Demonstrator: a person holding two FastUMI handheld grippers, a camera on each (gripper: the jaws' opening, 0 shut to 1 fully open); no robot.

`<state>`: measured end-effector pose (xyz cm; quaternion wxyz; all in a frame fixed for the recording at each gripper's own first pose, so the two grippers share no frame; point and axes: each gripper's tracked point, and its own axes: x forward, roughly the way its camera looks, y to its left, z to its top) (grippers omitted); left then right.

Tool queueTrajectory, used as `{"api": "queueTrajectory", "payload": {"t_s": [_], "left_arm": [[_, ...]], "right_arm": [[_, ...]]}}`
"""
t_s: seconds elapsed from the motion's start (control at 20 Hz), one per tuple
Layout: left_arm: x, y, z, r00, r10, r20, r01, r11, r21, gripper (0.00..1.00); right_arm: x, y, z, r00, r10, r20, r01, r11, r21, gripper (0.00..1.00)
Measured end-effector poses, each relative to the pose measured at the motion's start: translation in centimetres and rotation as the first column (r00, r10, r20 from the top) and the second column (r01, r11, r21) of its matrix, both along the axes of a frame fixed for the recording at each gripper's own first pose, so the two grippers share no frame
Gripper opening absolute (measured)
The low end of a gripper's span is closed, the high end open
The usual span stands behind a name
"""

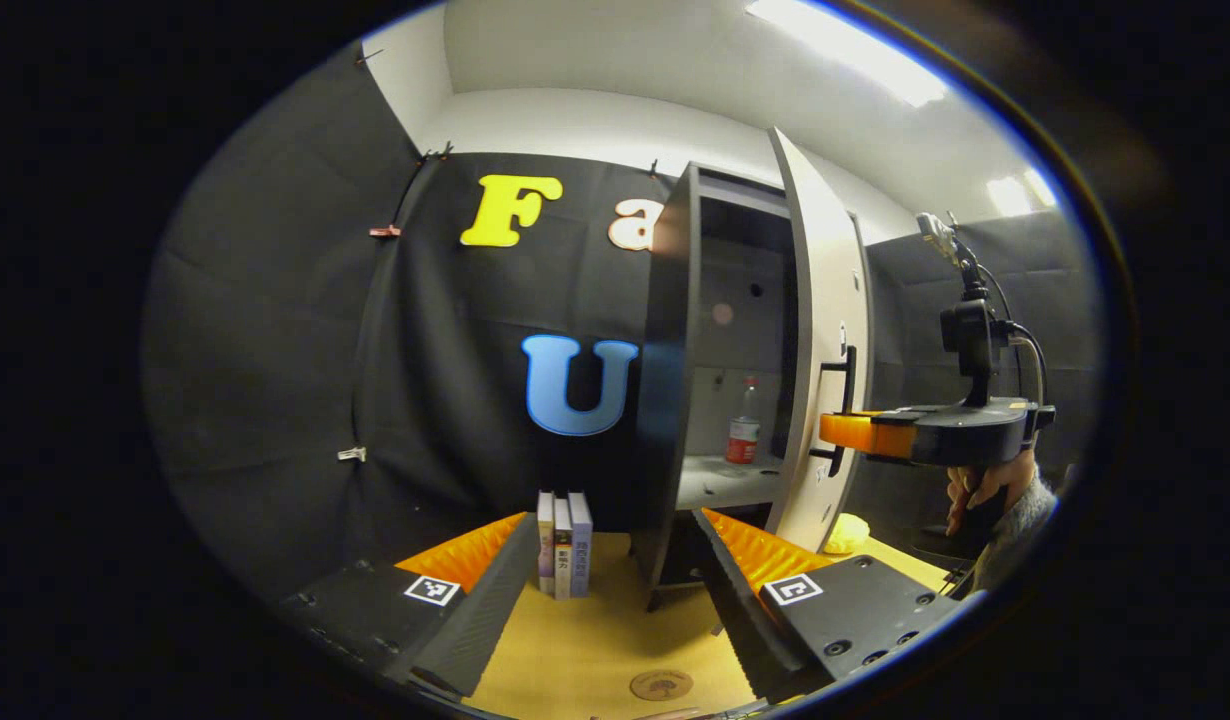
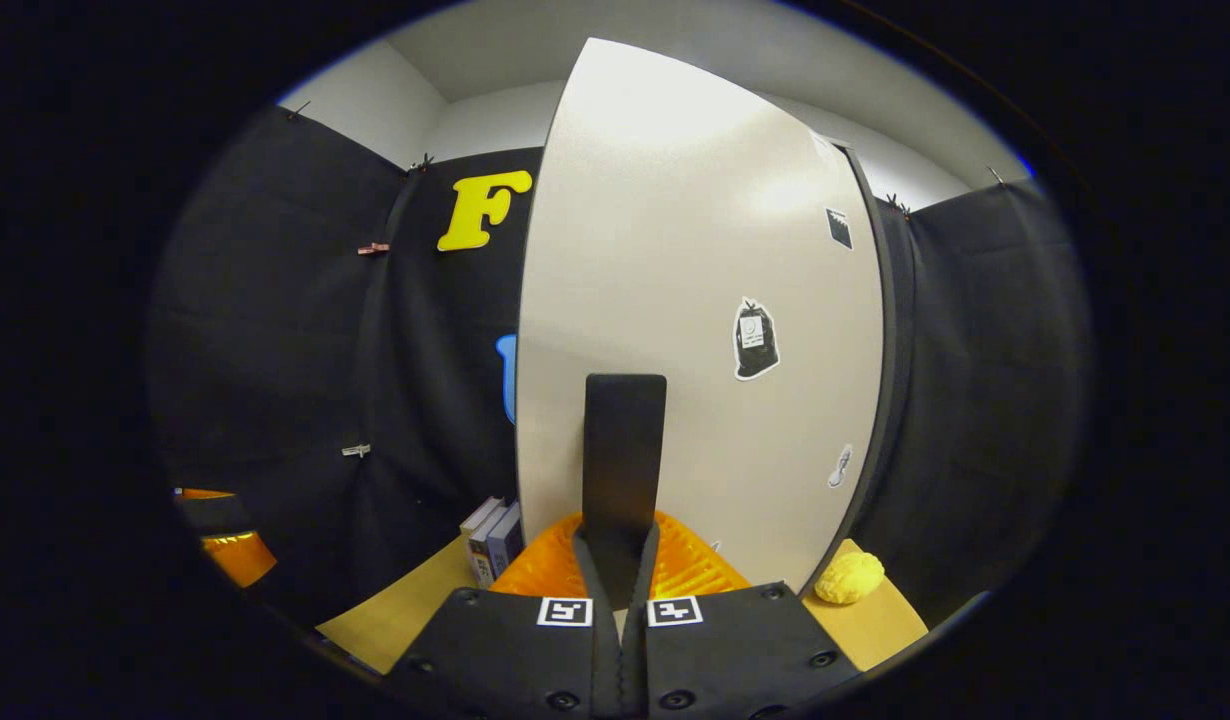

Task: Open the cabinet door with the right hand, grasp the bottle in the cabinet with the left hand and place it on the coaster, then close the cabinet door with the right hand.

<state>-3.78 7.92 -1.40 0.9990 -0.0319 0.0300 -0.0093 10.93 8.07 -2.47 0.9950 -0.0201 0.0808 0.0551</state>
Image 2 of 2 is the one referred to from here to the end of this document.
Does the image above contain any black backdrop cloth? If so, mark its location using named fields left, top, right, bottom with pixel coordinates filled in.
left=145, top=105, right=1094, bottom=626

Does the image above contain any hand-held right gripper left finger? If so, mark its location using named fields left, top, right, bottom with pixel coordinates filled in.
left=385, top=512, right=626, bottom=720

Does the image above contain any black door handle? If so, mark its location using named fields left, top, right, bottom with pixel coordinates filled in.
left=582, top=373, right=668, bottom=581

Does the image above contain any yellow knitted toy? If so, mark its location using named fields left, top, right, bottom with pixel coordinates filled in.
left=813, top=550, right=887, bottom=606

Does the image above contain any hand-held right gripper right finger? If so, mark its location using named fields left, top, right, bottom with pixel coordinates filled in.
left=623, top=510, right=861, bottom=720

